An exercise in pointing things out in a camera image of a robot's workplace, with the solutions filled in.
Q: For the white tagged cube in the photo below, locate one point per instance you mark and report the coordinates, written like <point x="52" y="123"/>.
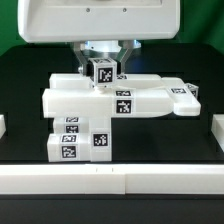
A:
<point x="104" y="71"/>
<point x="193" y="89"/>

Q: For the white block right edge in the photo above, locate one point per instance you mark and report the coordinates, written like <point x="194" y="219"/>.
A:
<point x="218" y="129"/>

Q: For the white chair back frame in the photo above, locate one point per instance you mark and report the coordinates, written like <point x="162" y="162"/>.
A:
<point x="133" y="96"/>

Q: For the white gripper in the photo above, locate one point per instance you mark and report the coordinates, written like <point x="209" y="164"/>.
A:
<point x="97" y="20"/>

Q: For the white front rail bar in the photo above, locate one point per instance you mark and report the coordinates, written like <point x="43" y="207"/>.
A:
<point x="111" y="179"/>

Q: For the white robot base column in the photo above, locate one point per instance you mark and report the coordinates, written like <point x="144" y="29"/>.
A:
<point x="112" y="48"/>

